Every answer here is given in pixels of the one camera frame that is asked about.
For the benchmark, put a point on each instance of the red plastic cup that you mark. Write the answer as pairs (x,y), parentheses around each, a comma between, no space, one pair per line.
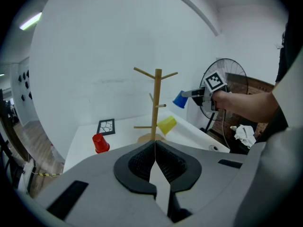
(100,143)

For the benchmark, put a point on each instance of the white cloth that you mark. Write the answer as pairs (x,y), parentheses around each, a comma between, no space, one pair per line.
(245,135)

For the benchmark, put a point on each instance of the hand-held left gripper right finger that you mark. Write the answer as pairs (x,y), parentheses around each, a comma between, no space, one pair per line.
(208,185)

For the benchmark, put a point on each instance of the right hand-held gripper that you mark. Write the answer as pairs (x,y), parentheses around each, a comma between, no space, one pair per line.
(215,81)

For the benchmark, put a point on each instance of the black items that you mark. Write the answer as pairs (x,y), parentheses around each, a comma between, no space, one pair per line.
(25,84)

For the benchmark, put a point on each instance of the white table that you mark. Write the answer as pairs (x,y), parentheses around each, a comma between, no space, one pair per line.
(80,148)

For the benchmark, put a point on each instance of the black pedestal fan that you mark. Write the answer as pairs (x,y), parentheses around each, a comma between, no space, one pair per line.
(236,67)

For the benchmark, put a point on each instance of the black framed crackle-pattern tile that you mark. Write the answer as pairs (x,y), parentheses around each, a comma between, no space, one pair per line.
(99,126)

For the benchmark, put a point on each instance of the yellow plastic cup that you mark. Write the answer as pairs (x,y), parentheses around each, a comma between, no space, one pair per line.
(168,125)

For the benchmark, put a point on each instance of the blue plastic cup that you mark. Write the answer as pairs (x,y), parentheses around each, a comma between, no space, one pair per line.
(180,100)

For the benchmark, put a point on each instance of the person's right hand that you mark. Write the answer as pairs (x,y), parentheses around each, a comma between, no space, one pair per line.
(221,100)

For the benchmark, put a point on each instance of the black metal railing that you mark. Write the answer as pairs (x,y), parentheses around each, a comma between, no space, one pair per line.
(4,150)

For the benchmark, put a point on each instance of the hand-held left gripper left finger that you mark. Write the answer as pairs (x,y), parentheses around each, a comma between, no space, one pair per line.
(99,193)

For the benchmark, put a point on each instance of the person's right forearm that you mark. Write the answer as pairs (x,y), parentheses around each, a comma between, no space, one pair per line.
(251,105)

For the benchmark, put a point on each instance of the clear plastic water jug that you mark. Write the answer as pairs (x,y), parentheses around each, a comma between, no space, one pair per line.
(56,152)

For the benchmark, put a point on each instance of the yellow black striped tape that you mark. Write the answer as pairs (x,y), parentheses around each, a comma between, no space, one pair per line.
(45,174)

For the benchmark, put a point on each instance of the person's black shirt torso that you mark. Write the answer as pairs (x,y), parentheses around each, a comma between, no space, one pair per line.
(287,55)

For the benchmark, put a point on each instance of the wooden cup tree stand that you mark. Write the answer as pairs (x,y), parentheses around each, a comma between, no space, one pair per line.
(156,91)

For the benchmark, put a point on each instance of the white railing post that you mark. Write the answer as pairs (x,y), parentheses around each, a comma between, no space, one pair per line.
(27,171)

